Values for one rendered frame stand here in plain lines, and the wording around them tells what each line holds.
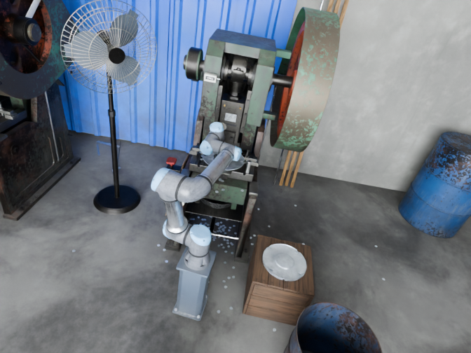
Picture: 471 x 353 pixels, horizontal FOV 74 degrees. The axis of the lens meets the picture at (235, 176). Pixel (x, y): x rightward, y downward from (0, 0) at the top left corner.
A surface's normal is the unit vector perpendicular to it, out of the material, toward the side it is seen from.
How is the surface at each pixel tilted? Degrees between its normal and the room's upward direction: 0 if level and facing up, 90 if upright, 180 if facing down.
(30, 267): 0
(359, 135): 90
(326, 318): 88
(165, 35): 90
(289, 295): 90
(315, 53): 52
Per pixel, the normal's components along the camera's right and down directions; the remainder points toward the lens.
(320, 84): -0.02, 0.25
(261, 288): -0.14, 0.54
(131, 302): 0.16, -0.81
